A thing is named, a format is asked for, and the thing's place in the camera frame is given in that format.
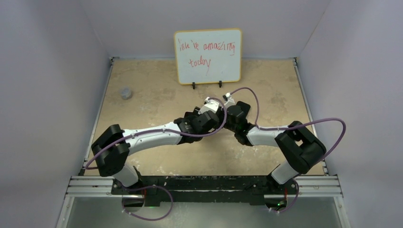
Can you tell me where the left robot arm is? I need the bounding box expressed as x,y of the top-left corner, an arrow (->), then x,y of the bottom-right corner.
91,108 -> 224,194

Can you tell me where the black whiteboard stand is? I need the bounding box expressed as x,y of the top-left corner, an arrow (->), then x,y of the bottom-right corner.
191,80 -> 223,90

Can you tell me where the aluminium frame rail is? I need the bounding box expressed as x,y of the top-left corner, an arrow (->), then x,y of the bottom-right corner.
57,175 -> 351,228

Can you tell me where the white board with yellow frame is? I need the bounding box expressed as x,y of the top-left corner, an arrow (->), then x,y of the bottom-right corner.
173,28 -> 242,85

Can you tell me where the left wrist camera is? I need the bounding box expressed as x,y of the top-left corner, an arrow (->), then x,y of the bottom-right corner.
198,97 -> 224,115

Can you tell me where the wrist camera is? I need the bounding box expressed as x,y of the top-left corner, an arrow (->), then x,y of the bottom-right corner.
198,97 -> 224,115
222,93 -> 236,108

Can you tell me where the black phone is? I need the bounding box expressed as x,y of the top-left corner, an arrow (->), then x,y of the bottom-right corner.
237,101 -> 251,116

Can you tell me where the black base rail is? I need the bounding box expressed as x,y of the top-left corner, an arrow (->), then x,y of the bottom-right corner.
111,175 -> 298,210

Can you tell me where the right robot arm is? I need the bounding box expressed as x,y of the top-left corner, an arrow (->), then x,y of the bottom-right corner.
224,105 -> 326,193

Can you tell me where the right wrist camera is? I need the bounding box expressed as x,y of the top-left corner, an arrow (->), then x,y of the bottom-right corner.
222,93 -> 236,108

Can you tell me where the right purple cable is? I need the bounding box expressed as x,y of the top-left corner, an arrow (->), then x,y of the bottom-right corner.
230,87 -> 346,215

